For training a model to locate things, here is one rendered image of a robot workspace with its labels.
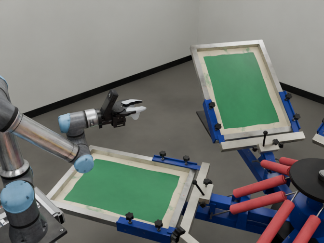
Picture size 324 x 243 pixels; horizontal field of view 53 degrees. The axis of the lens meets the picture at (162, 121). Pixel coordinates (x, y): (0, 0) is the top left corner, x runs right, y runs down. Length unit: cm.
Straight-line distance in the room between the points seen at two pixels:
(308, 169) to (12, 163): 134
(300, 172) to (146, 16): 425
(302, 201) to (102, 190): 113
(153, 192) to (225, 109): 76
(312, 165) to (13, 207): 136
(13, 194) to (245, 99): 164
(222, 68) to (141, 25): 316
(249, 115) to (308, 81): 314
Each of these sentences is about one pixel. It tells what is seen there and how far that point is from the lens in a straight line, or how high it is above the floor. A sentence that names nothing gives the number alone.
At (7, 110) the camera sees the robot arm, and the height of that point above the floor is 184.
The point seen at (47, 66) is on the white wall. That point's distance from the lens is 475.
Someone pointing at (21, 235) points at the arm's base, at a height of 131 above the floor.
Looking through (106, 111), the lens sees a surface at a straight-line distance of 135.
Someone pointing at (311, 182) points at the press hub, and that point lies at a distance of 167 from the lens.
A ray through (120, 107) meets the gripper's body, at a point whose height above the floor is 168.
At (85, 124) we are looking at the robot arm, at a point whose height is 166.
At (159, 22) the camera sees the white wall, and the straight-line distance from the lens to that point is 570.
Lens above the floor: 236
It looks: 32 degrees down
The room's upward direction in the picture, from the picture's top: 1 degrees counter-clockwise
